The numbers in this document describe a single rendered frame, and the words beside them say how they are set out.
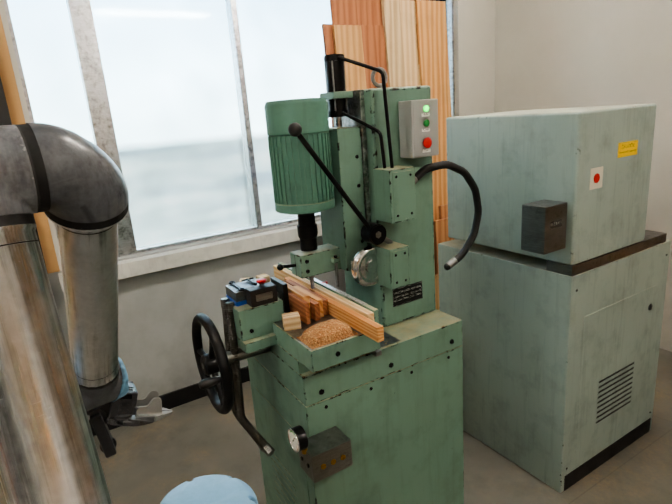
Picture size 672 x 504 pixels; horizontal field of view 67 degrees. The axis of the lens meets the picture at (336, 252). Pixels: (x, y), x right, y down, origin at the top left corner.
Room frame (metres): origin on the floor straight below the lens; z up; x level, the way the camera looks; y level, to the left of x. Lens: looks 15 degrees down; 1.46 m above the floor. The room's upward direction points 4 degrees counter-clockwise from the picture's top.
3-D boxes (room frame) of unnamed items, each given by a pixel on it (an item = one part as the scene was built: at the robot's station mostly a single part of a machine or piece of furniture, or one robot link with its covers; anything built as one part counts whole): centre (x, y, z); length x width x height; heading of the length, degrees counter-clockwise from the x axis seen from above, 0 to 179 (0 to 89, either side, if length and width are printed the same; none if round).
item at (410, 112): (1.50, -0.27, 1.40); 0.10 x 0.06 x 0.16; 120
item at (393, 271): (1.42, -0.16, 1.02); 0.09 x 0.07 x 0.12; 30
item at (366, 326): (1.39, 0.04, 0.92); 0.54 x 0.02 x 0.04; 30
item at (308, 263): (1.47, 0.06, 1.03); 0.14 x 0.07 x 0.09; 120
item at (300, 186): (1.46, 0.08, 1.35); 0.18 x 0.18 x 0.31
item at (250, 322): (1.38, 0.25, 0.91); 0.15 x 0.14 x 0.09; 30
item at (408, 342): (1.53, -0.03, 0.76); 0.57 x 0.45 x 0.09; 120
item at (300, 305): (1.40, 0.15, 0.93); 0.22 x 0.01 x 0.06; 30
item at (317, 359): (1.43, 0.18, 0.87); 0.61 x 0.30 x 0.06; 30
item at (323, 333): (1.22, 0.04, 0.92); 0.14 x 0.09 x 0.04; 120
